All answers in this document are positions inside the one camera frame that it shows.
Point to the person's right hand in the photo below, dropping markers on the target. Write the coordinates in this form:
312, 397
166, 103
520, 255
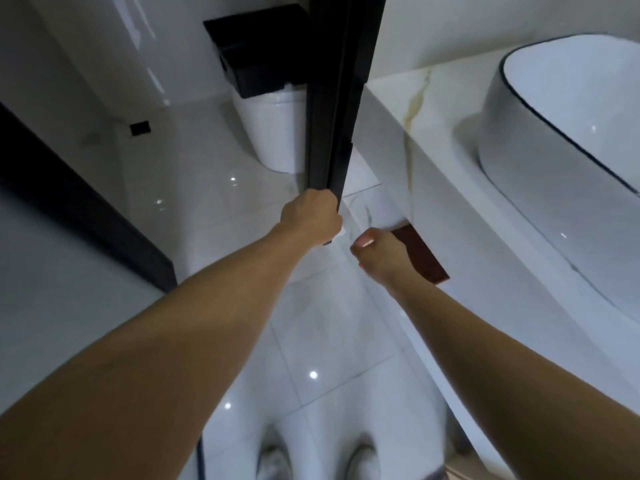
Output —
385, 257

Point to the person's left white shoe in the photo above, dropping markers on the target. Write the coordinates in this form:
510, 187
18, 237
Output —
274, 464

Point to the black sliding door frame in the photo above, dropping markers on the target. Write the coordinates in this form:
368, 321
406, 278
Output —
335, 94

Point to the person's left hand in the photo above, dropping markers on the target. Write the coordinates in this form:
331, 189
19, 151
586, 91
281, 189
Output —
310, 214

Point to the small black floor fitting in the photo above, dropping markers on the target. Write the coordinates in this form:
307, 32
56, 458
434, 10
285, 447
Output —
140, 128

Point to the person's white shoe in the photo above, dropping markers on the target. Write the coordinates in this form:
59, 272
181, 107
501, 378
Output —
361, 463
274, 464

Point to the person's right thumb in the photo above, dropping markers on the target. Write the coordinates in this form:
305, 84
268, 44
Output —
364, 240

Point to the person's right white shoe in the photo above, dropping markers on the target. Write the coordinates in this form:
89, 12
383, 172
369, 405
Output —
361, 463

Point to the white oval basin black rim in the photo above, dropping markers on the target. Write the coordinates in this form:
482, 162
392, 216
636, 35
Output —
560, 144

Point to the person's right forearm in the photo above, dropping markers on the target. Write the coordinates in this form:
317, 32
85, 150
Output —
505, 384

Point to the white marble vanity counter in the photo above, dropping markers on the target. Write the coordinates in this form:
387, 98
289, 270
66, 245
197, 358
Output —
450, 214

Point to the white toilet bowl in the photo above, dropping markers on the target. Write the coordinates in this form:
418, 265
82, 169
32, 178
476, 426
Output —
277, 129

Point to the person's left forearm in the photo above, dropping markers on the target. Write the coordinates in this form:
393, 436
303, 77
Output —
165, 364

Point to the person's left fingers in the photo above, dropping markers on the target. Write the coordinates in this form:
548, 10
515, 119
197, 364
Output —
334, 212

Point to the brown wooden cabinet panel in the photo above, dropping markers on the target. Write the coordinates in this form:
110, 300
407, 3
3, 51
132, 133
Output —
425, 259

